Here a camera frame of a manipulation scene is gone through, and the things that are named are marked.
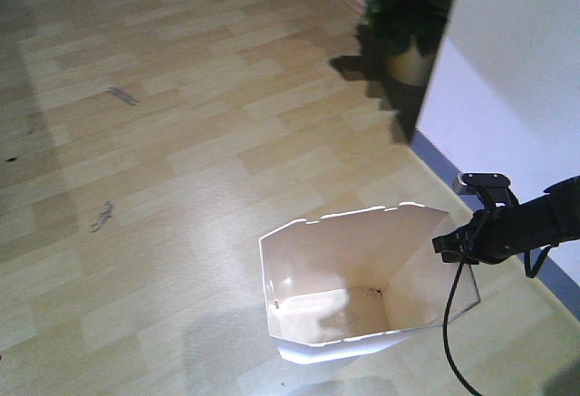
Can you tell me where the white plastic trash bin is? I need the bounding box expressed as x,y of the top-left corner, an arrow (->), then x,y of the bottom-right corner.
259,202 -> 480,364

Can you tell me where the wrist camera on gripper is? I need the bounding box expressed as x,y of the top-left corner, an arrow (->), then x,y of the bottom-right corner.
452,172 -> 519,211

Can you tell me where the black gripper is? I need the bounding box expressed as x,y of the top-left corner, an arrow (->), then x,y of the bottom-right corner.
431,209 -> 510,265

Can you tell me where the green potted plant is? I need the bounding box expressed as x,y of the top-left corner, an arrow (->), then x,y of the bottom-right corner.
364,0 -> 453,87

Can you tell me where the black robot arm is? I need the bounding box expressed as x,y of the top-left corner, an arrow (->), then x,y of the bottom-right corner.
432,172 -> 579,265

